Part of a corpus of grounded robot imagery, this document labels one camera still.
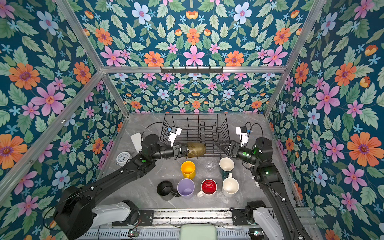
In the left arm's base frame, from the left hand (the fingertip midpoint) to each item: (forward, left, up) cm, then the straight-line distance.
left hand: (194, 147), depth 66 cm
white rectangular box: (+26, +41, -28) cm, 55 cm away
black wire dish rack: (+29, -8, -25) cm, 39 cm away
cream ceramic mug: (-10, -18, -27) cm, 34 cm away
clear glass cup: (+3, -8, -26) cm, 28 cm away
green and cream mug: (+1, -18, -25) cm, 31 cm away
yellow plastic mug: (+2, +5, -28) cm, 29 cm away
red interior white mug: (-10, -6, -30) cm, 32 cm away
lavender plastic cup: (-9, +6, -28) cm, 30 cm away
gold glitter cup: (-2, -1, +1) cm, 2 cm away
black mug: (-9, +18, -29) cm, 35 cm away
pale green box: (-30, 0, -27) cm, 40 cm away
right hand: (-1, -11, +2) cm, 11 cm away
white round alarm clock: (+11, +46, -26) cm, 54 cm away
